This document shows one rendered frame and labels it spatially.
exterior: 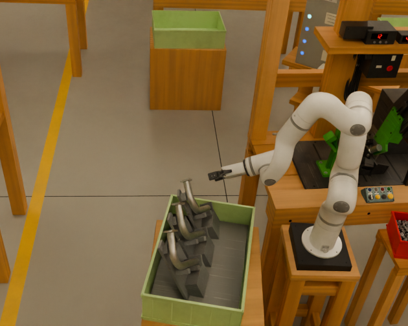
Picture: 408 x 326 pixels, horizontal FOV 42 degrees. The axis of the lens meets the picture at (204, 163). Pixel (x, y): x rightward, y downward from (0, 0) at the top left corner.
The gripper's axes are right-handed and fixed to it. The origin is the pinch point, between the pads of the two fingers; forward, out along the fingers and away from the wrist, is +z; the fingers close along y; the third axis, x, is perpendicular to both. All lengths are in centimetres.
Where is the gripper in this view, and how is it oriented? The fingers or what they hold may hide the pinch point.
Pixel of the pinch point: (213, 176)
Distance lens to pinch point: 232.6
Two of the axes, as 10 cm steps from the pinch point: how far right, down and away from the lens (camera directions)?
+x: 2.4, 9.6, -1.5
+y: -2.9, -0.8, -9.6
